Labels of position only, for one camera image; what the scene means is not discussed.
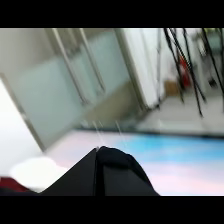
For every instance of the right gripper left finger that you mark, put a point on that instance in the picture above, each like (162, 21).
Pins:
(83, 180)

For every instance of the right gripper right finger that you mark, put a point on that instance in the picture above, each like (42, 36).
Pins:
(123, 183)

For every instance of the white garment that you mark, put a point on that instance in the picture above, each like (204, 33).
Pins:
(36, 171)

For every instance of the red garment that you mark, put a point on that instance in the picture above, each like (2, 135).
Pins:
(11, 184)

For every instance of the black tripod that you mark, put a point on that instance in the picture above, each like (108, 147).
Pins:
(186, 63)

